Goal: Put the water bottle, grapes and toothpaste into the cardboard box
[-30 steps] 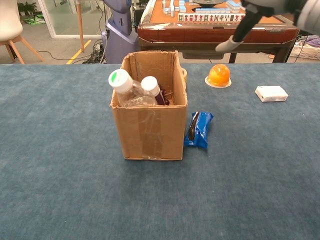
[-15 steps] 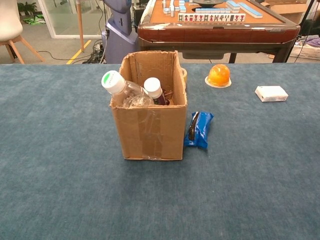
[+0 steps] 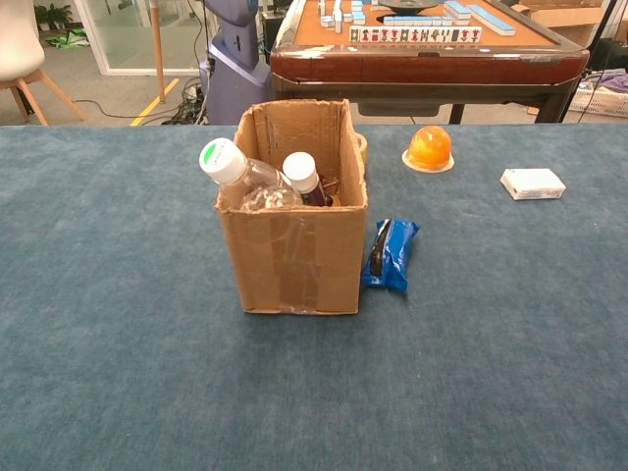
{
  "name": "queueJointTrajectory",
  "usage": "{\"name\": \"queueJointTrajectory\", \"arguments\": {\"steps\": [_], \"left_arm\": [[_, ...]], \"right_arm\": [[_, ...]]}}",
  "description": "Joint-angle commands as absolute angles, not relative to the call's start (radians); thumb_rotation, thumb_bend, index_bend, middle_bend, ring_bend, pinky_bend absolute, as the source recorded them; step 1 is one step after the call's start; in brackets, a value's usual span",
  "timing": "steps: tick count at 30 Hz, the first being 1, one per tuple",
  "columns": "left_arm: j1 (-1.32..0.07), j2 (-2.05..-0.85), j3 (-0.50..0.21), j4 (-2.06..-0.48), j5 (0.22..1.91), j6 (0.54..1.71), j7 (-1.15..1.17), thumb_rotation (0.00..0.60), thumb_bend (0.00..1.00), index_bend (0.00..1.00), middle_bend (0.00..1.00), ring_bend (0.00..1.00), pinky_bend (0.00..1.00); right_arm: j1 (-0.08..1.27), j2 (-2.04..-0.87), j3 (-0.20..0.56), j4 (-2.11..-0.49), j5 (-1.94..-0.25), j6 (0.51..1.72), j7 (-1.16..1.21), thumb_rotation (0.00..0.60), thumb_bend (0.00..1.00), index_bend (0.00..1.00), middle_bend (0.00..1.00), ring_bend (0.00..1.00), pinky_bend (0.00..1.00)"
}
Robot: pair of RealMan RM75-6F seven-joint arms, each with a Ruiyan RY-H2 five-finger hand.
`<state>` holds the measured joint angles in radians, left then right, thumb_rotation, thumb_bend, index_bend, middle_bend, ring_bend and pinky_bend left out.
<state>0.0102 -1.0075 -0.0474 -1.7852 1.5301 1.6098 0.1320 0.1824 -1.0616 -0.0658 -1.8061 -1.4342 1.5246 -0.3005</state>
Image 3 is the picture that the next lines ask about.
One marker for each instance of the purple cloth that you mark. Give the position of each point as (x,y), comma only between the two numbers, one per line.
(615,82)

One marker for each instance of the black tripod stand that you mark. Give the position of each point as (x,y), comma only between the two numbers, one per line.
(602,24)

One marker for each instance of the large brown cardboard carton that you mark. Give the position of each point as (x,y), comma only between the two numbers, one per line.
(564,19)

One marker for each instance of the red grape bunch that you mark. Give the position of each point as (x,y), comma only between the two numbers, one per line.
(328,185)

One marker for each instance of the face-up mahjong tile row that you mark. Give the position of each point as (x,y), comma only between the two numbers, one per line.
(417,35)

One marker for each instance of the orange jelly cup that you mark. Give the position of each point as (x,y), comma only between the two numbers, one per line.
(428,147)

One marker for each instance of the blue-backed mahjong tile row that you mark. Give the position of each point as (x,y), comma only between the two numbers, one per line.
(417,21)

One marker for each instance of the transparent water bottle green label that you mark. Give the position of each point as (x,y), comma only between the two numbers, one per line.
(223,159)

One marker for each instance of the long blue mahjong tile row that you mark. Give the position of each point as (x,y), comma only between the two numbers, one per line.
(490,19)

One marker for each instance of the white power strip with plugs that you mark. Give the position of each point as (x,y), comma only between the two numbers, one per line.
(191,93)

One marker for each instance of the purple white cream tube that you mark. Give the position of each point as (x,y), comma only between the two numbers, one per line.
(300,169)

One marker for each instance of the beige tape roll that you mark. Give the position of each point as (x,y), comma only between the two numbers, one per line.
(363,152)

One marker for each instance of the white chair wooden legs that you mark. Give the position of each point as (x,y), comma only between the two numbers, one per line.
(17,49)

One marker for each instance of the blue snack packet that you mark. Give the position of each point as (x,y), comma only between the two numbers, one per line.
(392,255)

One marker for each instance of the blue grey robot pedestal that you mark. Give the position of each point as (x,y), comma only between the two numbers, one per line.
(235,73)

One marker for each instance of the blue table mat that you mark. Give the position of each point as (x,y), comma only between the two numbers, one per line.
(98,343)

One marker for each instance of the white plastic basket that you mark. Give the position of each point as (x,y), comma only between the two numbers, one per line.
(603,100)

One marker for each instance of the open cardboard box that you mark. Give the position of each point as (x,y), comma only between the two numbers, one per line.
(294,260)

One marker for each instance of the brown mahjong table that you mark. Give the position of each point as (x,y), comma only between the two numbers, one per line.
(417,64)

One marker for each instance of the blue mahjong tile stack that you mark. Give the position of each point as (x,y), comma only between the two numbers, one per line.
(338,17)

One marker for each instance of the green cloth on floor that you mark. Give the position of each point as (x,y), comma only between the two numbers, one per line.
(68,39)

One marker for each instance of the small white card box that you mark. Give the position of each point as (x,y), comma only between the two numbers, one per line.
(535,185)

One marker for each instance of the potted green plant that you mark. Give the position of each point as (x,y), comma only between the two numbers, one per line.
(54,15)

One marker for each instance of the wooden pole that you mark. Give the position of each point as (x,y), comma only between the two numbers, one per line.
(157,49)

